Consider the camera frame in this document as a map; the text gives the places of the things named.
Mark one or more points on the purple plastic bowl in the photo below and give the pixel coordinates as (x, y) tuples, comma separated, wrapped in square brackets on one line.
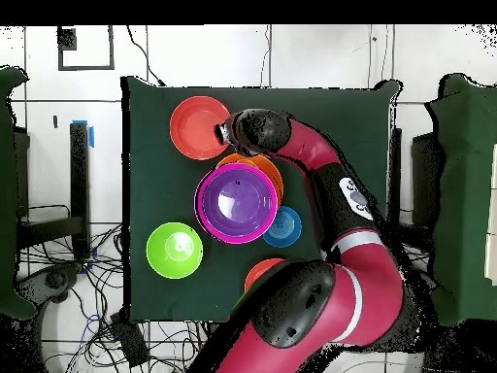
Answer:
[(237, 202)]

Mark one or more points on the orange plastic bowl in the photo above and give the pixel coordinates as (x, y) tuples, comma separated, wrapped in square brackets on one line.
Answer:
[(273, 175)]

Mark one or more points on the pink plastic bowl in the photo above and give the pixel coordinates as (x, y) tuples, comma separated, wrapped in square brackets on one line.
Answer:
[(202, 217)]

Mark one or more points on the red plastic bowl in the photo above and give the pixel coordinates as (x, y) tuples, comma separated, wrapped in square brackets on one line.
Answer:
[(194, 128), (258, 270)]

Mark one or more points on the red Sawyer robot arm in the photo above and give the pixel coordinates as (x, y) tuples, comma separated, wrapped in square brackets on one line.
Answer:
[(372, 287)]

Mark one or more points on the black computer tower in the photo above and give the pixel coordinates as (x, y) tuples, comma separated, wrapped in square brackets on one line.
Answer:
[(427, 175)]

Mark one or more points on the blue plastic bowl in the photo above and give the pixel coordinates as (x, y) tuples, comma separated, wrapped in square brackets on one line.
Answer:
[(285, 229)]

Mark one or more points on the dark green table cloth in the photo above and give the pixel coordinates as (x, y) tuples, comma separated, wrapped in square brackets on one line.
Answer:
[(167, 186)]

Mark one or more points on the green plastic bowl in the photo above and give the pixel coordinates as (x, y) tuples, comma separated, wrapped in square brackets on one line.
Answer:
[(174, 250)]

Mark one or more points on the black metal stand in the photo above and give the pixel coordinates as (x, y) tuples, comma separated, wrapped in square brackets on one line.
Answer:
[(79, 175)]

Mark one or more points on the blue tape strip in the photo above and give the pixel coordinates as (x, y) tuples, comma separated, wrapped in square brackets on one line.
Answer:
[(91, 136)]

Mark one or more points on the black power adapter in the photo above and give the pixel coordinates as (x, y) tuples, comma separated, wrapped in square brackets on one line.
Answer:
[(130, 338)]

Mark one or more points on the black rounded floor machine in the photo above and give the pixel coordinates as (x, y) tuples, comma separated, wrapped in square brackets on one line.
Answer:
[(54, 279)]

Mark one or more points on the small black floor object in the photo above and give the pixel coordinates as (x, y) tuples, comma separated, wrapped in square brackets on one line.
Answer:
[(55, 121)]

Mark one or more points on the neighbouring green cloth table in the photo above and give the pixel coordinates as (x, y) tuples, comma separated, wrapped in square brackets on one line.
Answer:
[(466, 194), (7, 194)]

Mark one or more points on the white paper sheet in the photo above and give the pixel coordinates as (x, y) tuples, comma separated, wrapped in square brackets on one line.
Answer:
[(492, 213)]

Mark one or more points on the black square floor frame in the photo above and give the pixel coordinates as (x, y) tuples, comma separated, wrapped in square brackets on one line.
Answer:
[(85, 68)]

